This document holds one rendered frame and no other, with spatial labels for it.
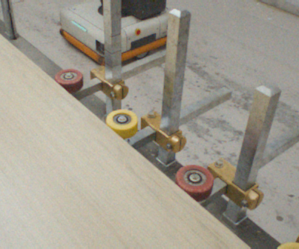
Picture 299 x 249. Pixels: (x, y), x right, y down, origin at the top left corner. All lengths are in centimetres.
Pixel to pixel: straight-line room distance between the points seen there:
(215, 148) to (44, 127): 145
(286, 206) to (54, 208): 148
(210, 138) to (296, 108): 64
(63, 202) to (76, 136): 20
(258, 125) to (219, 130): 159
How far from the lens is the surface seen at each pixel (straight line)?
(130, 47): 290
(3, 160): 97
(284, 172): 231
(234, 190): 101
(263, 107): 85
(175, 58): 97
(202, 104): 125
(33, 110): 110
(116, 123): 102
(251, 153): 92
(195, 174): 90
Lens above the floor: 156
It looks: 38 degrees down
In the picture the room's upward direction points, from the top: 1 degrees counter-clockwise
